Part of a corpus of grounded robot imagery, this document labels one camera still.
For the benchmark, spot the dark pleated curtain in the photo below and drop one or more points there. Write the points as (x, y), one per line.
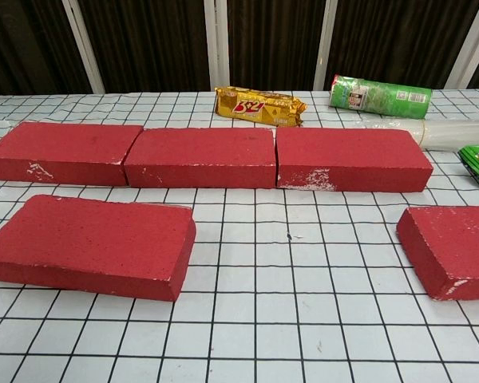
(151, 40)

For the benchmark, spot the red brick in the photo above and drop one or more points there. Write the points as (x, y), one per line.
(199, 155)
(455, 247)
(343, 151)
(64, 147)
(84, 239)

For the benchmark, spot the green chips can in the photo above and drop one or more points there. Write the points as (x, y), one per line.
(383, 97)

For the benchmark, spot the white frame bar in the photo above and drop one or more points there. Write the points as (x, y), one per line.
(326, 40)
(215, 40)
(463, 44)
(81, 40)

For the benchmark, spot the clear plastic cup stack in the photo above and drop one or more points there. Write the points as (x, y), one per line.
(455, 133)

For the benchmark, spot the white black grid tablecloth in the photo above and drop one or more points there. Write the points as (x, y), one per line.
(263, 319)

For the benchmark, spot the gold biscuit packet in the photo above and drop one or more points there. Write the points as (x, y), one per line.
(255, 107)

